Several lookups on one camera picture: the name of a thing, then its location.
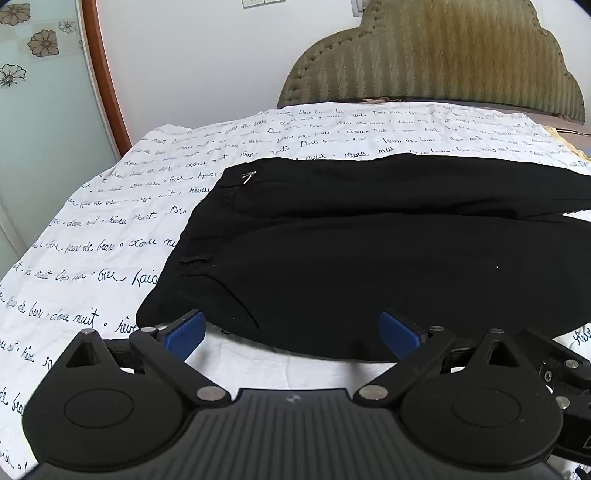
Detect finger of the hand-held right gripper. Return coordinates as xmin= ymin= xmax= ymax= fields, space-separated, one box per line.
xmin=516 ymin=328 xmax=591 ymax=385

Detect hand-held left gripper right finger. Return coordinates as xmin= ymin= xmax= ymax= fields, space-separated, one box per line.
xmin=353 ymin=310 xmax=528 ymax=409

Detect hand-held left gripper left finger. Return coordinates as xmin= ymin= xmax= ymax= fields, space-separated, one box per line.
xmin=65 ymin=308 xmax=232 ymax=409

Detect black pants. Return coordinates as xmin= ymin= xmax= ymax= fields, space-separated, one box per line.
xmin=136 ymin=152 xmax=591 ymax=363

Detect white script-print bed sheet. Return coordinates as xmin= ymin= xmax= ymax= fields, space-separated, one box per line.
xmin=0 ymin=102 xmax=591 ymax=476

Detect yellow cloth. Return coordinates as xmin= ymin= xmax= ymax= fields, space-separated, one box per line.
xmin=547 ymin=124 xmax=591 ymax=168

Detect olive padded headboard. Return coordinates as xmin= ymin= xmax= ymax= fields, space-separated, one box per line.
xmin=277 ymin=0 xmax=586 ymax=124

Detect wooden door frame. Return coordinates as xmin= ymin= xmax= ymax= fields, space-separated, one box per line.
xmin=80 ymin=0 xmax=134 ymax=158

